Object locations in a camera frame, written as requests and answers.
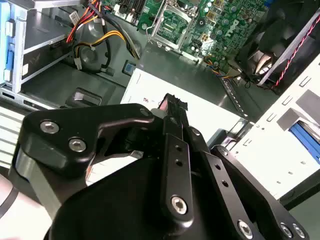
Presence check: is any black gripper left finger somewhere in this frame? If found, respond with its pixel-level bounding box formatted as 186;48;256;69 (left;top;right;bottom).
9;92;196;228

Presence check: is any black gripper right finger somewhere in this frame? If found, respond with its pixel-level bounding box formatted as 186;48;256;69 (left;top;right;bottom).
174;98;311;240

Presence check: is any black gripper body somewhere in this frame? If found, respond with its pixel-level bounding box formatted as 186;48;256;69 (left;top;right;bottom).
49;157;251;240

